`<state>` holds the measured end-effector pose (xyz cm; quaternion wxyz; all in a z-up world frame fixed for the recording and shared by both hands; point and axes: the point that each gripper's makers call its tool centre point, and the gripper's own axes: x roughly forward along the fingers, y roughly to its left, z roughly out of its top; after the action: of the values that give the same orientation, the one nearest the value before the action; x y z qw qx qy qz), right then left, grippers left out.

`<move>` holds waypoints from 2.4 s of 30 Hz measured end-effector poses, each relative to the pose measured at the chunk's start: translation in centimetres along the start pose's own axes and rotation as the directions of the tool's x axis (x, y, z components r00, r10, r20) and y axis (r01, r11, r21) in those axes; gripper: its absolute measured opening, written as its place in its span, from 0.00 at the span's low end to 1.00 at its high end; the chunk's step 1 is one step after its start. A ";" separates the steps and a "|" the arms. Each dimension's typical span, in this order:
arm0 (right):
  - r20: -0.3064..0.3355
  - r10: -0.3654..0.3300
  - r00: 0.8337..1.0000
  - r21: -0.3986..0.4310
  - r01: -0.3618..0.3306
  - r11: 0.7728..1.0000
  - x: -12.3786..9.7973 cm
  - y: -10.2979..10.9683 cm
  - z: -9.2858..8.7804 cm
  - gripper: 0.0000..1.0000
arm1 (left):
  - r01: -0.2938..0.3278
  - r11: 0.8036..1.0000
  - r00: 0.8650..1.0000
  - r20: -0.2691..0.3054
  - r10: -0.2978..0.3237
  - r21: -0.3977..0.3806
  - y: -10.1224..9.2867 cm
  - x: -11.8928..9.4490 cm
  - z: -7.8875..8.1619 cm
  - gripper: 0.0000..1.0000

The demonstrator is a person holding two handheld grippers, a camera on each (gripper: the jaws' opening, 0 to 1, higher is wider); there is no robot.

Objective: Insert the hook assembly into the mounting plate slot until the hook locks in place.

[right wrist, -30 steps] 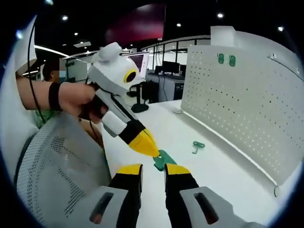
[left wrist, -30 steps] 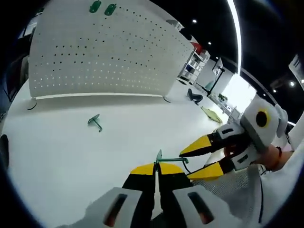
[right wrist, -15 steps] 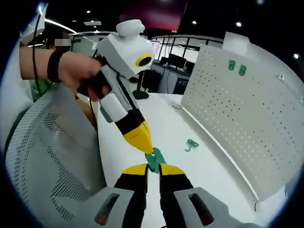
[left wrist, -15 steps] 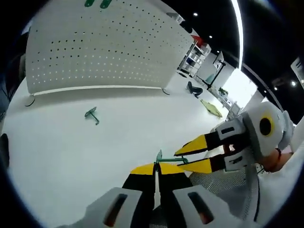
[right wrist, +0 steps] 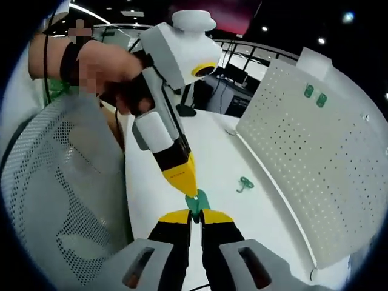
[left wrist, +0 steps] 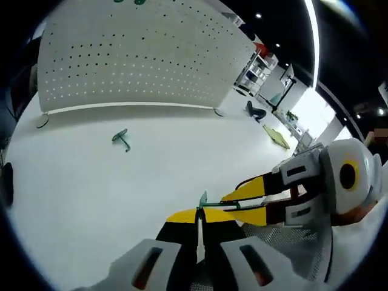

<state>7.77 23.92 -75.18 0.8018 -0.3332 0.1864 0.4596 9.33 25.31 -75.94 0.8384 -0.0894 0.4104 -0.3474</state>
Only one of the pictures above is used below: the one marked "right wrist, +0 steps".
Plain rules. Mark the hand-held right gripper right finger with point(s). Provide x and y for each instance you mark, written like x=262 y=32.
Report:
x=221 y=251

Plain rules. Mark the white ceiling light strip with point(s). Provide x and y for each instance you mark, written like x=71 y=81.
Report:
x=91 y=12

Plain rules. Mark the person's own white top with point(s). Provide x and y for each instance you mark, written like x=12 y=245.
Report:
x=21 y=97

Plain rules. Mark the person's left hand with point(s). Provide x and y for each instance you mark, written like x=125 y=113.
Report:
x=121 y=63

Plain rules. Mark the green hook assembly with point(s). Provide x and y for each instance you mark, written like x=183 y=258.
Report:
x=197 y=203
x=321 y=100
x=309 y=90
x=245 y=183

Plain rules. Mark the black wristband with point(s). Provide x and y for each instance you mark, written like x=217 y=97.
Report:
x=71 y=63

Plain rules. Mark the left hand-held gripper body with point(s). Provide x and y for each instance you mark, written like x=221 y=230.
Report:
x=182 y=51

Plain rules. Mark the white pegboard mounting plate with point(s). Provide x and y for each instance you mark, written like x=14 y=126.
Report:
x=318 y=166

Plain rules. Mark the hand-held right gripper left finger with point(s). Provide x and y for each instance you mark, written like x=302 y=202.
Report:
x=169 y=248

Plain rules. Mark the dark equipment desk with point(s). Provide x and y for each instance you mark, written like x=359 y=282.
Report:
x=239 y=103

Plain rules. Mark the large dark red screen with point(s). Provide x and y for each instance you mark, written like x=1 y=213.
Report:
x=224 y=15

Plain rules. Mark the round ceiling downlights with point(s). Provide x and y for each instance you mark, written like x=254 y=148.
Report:
x=321 y=40

